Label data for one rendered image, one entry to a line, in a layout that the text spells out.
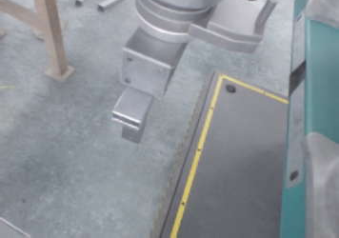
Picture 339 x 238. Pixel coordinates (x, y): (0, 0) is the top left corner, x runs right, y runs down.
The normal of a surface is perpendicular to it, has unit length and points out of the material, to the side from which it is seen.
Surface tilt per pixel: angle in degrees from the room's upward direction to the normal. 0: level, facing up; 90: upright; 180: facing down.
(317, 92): 0
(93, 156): 0
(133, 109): 0
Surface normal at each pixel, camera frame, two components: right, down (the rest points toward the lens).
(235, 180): 0.22, -0.56
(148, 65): -0.30, 0.74
